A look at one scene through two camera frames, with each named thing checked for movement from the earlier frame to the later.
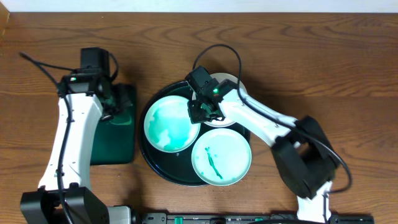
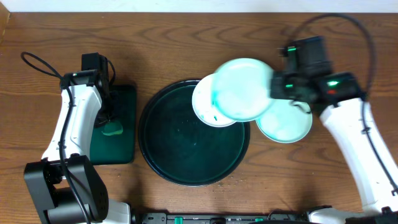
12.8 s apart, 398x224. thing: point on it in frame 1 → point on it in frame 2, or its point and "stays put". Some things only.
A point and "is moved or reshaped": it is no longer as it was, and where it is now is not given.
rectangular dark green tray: (113, 140) stays put
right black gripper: (194, 116) → (275, 85)
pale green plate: (221, 157) → (241, 89)
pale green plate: (168, 124) is moved or reshaped
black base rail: (249, 218) stays put
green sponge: (125, 119) → (115, 128)
